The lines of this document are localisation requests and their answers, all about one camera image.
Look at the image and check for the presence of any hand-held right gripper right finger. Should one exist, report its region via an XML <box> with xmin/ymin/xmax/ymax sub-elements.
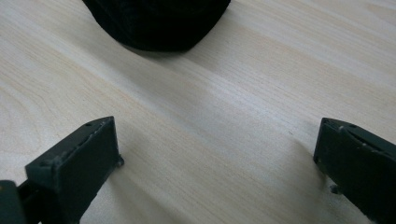
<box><xmin>313</xmin><ymin>117</ymin><xmax>396</xmax><ymax>224</ymax></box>

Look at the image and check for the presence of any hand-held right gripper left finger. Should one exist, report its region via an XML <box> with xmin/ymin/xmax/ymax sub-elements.
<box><xmin>17</xmin><ymin>116</ymin><xmax>125</xmax><ymax>224</ymax></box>

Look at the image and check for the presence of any black round object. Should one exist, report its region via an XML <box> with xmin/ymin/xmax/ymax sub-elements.
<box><xmin>81</xmin><ymin>0</ymin><xmax>232</xmax><ymax>52</ymax></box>

